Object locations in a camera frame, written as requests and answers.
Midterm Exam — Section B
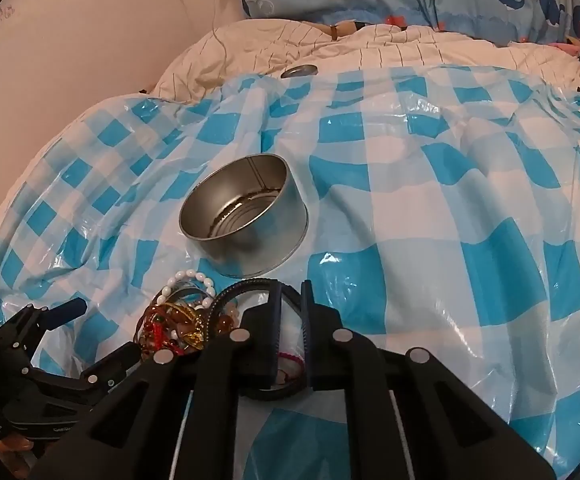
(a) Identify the white bead bracelet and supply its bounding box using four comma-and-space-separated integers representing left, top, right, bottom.
161, 270, 219, 311

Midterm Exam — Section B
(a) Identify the brown strap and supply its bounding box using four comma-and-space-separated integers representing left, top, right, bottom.
329, 22, 357, 42

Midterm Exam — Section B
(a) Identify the blue checkered plastic sheet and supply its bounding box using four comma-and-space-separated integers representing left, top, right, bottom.
0, 66, 580, 480

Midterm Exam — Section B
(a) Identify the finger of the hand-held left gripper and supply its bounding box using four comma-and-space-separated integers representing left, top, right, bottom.
0, 296, 89, 362
76, 341, 144, 394

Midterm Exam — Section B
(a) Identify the white charger cable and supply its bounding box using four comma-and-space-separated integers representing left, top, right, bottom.
209, 0, 230, 58

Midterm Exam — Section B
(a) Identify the red bead bracelet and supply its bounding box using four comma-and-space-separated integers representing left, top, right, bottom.
141, 306, 174, 359

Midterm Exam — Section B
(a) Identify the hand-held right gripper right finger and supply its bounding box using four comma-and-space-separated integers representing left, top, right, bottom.
300, 280, 557, 480

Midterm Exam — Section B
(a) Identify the gold bracelet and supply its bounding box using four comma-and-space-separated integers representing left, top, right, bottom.
160, 300, 209, 352

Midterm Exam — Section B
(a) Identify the person's left hand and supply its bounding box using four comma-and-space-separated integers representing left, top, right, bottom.
0, 432, 37, 477

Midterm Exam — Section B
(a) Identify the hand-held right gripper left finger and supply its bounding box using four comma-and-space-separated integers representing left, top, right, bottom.
29, 282, 284, 480

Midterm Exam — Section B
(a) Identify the round metal tin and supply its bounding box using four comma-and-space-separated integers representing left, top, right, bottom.
178, 154, 309, 279

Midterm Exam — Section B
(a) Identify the white striped duvet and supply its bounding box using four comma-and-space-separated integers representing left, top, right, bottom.
147, 20, 580, 107

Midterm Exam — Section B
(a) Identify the small round metal lid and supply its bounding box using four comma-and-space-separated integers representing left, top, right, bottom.
280, 64, 317, 80

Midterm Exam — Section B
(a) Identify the black ribbed bracelet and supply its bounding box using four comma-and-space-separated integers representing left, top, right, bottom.
209, 277, 316, 402

